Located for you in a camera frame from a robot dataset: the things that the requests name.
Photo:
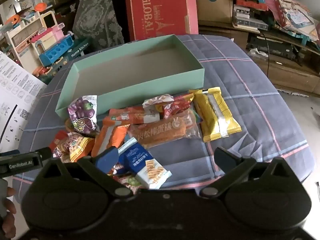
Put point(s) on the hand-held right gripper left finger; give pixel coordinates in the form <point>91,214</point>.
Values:
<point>107,158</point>

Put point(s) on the orange yellow colourful packet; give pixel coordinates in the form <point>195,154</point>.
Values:
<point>75,145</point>

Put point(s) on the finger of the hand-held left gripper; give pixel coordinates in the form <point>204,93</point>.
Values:
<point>45,153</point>

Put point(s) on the person's left hand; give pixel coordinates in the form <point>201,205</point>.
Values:
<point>9,205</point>

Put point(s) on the colourful picture book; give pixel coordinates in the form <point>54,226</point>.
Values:
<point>295,15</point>

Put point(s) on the red rainbow candy packet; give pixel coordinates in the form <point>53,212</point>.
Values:
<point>175,107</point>

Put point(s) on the white instruction sheet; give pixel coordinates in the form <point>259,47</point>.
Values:
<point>15,92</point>

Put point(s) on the brown cardboard box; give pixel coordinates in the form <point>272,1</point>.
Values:
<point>215,2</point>

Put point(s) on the red gift box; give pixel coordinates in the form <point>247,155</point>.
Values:
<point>160,10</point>

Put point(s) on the blue white cracker packet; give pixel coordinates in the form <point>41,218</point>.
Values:
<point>147,170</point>

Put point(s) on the yellow snack packet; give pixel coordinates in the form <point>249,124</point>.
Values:
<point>212,120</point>

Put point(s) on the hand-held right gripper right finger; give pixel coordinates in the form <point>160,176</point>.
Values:
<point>225,158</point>

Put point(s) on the plain red snack packet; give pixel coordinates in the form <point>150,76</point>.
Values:
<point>60,136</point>

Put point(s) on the wooden low shelf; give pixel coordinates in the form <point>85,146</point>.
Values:
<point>287,65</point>

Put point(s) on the clear cake packet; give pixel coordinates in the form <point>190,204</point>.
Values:
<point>160,130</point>

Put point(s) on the green fruit snack packet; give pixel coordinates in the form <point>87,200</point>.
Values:
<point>132,180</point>

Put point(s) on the orange jelly cup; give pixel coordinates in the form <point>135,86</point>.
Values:
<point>69,125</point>

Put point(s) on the pink white toy kitchen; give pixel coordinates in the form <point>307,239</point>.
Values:
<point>27,35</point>

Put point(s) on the green cardboard box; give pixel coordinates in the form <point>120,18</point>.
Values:
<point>125,90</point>

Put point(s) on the orange grey striped packet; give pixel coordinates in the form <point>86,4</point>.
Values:
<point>117,135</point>

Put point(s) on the purple grape snack packet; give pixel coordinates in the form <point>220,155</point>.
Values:
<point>82,115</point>

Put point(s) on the dark green toy box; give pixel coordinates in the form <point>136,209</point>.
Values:
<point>80,50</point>

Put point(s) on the long orange snack packet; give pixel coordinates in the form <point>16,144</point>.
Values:
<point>130,116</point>

